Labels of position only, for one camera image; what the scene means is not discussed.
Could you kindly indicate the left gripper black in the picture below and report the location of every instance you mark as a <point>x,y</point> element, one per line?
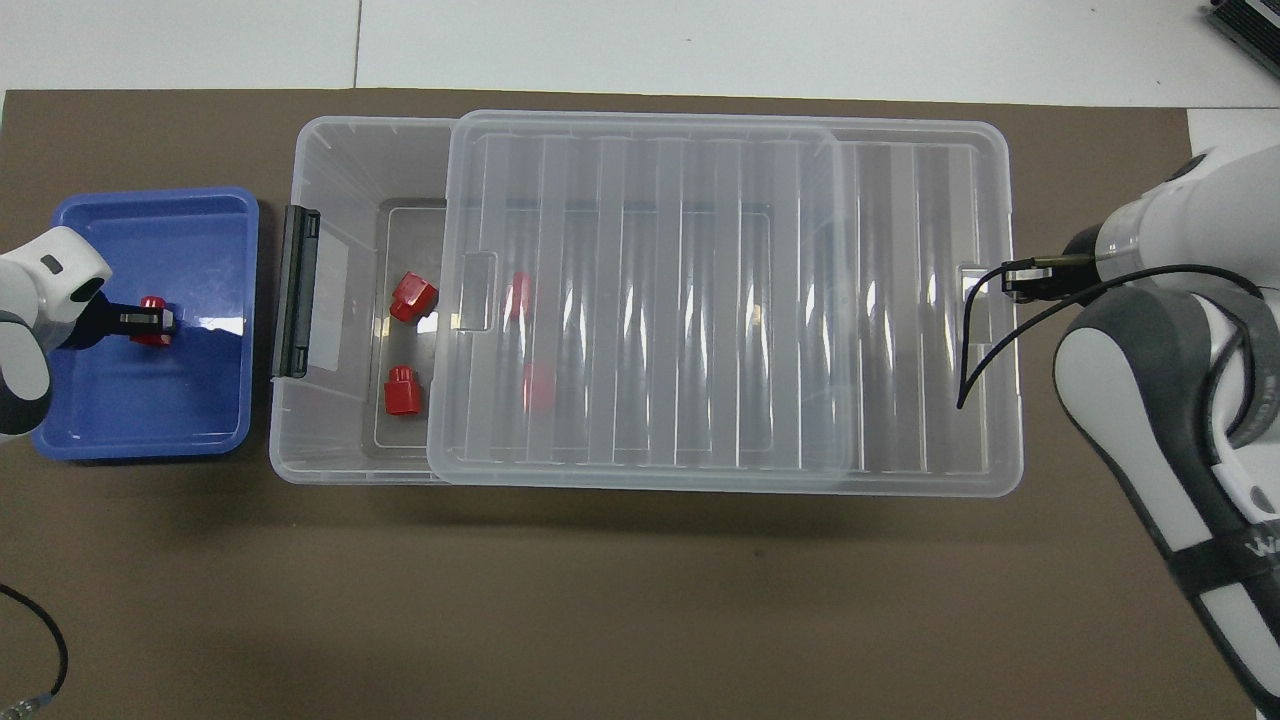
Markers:
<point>90,320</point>

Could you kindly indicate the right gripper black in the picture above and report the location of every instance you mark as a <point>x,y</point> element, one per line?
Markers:
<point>1082,248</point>

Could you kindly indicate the red block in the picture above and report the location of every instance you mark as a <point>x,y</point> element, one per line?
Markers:
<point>538,386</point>
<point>518,296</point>
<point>402,392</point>
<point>413,297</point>
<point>152,302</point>

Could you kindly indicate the clear plastic box lid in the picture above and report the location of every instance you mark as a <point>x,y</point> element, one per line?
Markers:
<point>700,300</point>

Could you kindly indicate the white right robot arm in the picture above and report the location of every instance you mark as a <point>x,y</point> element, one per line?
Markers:
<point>1130,400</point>

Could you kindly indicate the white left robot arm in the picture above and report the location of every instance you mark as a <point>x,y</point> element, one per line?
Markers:
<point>40,270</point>

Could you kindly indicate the blue plastic tray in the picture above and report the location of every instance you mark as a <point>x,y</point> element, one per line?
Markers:
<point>150,400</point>

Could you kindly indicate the black box latch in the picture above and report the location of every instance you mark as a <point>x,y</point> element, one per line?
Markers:
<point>295,290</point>

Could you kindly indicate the clear plastic storage box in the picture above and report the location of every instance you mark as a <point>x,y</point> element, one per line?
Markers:
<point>350,440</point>

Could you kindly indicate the dark grey ribbed device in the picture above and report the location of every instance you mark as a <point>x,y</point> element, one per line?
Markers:
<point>1250,20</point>

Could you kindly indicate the brown table mat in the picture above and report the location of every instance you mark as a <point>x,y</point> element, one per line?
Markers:
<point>600,600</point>

